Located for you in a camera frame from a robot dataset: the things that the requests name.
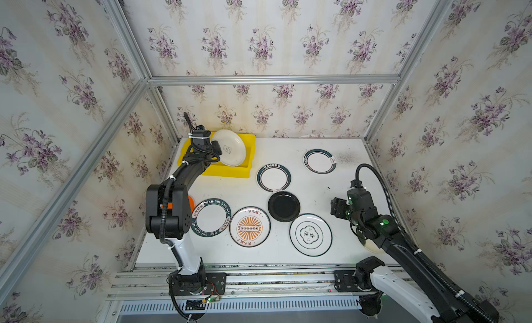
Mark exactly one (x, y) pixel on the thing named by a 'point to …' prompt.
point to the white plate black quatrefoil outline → (310, 234)
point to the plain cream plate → (233, 150)
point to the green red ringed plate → (273, 177)
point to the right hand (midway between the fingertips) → (337, 204)
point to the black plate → (284, 206)
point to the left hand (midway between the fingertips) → (213, 143)
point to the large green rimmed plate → (210, 217)
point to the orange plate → (191, 203)
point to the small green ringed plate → (320, 161)
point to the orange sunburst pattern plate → (249, 227)
